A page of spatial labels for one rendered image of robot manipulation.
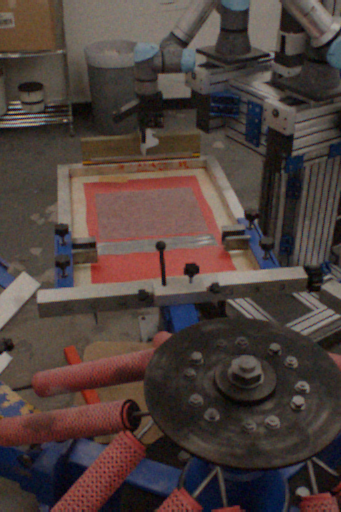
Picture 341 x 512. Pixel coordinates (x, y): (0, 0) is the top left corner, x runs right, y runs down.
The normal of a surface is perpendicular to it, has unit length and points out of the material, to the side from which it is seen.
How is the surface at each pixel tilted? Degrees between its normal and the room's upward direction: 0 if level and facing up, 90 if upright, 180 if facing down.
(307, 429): 0
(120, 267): 0
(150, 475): 0
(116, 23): 90
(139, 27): 90
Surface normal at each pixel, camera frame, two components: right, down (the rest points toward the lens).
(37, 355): 0.00, -0.84
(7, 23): 0.11, 0.54
